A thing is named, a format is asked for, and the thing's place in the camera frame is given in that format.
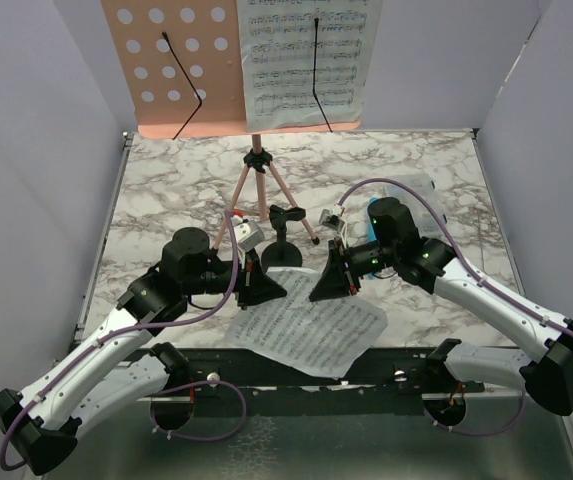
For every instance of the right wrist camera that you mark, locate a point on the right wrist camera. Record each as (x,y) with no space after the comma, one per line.
(332,218)

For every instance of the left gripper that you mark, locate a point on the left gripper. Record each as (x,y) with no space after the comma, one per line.
(255,285)

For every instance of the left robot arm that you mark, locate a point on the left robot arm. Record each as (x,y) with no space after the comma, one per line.
(44,421)

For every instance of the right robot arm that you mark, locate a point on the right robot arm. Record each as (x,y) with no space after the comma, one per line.
(542,363)

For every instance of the white paper sheet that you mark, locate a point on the white paper sheet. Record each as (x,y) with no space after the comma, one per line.
(321,339)

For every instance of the black microphone desk stand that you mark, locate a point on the black microphone desk stand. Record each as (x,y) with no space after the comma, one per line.
(282,253)

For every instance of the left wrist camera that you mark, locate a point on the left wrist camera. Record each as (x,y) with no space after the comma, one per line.
(248,233)

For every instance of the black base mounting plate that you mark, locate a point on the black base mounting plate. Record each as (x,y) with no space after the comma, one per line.
(382,380)

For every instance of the printed sheet music page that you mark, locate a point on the printed sheet music page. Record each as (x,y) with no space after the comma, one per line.
(305,63)

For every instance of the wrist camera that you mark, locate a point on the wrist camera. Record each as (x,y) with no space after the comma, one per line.
(332,218)
(248,233)

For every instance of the pink folding music stand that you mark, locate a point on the pink folding music stand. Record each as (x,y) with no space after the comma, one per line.
(182,64)

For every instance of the blue plastic recorder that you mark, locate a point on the blue plastic recorder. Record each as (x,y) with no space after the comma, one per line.
(370,231)

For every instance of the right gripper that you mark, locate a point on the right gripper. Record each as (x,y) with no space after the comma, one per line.
(334,280)

